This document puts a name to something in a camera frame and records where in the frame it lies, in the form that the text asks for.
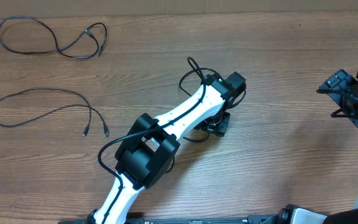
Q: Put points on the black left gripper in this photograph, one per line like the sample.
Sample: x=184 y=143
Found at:
x=220 y=130

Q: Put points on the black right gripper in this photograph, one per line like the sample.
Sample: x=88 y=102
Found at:
x=337 y=81

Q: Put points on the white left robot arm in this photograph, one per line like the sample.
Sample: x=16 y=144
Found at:
x=149 y=148

